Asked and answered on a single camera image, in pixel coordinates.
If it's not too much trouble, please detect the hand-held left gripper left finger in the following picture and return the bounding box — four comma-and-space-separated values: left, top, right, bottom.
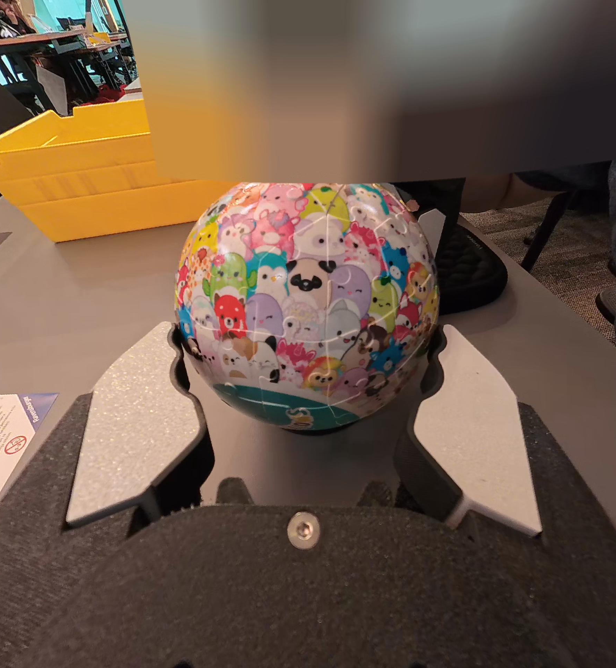
65, 321, 216, 527

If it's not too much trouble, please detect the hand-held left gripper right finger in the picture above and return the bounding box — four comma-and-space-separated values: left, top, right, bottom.
394, 324, 543, 538

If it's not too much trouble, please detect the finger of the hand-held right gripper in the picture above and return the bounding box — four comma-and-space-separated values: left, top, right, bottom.
417, 209, 447, 251

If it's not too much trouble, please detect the colourful cartoon puzzle ball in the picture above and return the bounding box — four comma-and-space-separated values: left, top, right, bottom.
175, 182, 440, 433

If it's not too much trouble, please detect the person's right forearm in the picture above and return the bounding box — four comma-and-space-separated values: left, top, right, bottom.
462, 173, 522, 214

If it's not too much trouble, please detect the black round ball stand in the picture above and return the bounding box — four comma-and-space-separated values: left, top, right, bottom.
282, 417, 361, 435

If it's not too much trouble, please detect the black quilted wrist rest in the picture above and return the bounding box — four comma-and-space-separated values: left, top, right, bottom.
435, 230, 508, 316

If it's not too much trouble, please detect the black furniture leg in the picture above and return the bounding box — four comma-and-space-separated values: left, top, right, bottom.
521, 190, 569, 272

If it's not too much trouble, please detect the white instruction leaflet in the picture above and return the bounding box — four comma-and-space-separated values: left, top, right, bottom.
0, 392, 59, 533

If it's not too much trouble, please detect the yellow plastic bin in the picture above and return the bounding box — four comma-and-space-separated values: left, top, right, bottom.
0, 99, 235, 243

